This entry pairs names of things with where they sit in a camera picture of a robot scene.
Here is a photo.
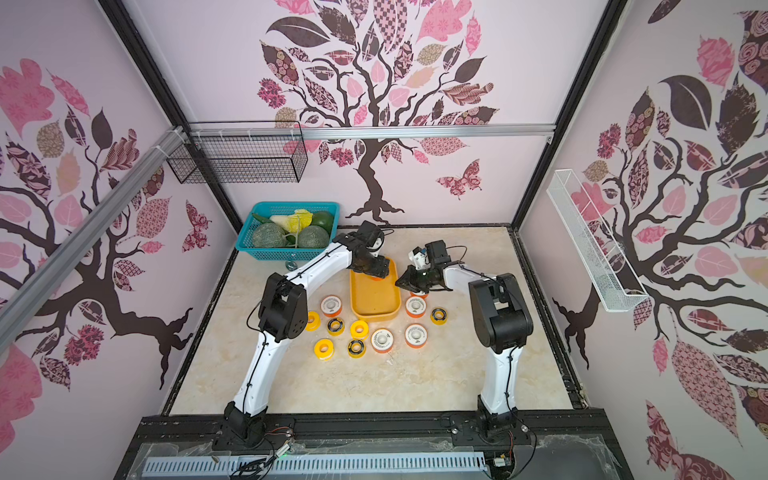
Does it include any green pumpkin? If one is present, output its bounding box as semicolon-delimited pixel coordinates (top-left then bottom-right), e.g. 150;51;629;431
250;223;287;249
297;225;330;250

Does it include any aluminium rail on left wall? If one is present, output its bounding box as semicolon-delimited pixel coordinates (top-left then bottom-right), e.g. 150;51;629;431
1;126;187;350

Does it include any white slotted cable duct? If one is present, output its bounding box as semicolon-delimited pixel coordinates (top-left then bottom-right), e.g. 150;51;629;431
138;452;489;479

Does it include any yellow black tape roll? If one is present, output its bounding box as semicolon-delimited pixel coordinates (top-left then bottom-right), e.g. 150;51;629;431
347;339;366;359
430;307;448;325
326;317;345;337

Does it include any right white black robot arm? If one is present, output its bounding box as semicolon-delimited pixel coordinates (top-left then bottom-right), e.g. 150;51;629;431
395;240;534;438

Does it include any green pumpkin left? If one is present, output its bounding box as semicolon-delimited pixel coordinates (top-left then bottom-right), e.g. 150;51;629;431
250;223;287;249

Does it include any black wire wall basket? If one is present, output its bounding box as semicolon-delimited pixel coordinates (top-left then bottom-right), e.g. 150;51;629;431
167;120;308;184

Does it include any green round fruit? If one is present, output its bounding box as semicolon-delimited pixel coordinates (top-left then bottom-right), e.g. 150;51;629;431
311;210;335;234

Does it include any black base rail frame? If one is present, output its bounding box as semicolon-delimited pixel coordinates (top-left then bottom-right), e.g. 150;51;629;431
114;408;633;479

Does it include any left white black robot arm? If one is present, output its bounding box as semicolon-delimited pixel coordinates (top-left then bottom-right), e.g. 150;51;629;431
224;221;390;448

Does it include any aluminium rail on back wall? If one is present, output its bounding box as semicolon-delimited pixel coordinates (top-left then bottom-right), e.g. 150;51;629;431
189;123;555;140

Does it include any yellow white vegetable toy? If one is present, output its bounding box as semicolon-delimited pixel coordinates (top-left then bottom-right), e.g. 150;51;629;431
269;209;312;234

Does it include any green pumpkin right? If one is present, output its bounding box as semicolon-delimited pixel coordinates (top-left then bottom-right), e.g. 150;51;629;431
297;225;330;250

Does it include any aluminium rail on wall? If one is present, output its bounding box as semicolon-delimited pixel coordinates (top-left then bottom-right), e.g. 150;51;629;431
189;123;555;140
1;126;187;350

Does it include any yellow plastic storage box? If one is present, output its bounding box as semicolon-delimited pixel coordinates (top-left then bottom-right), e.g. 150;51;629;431
349;260;402;323

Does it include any white wire wall shelf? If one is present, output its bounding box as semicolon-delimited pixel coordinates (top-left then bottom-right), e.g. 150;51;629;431
546;169;650;313

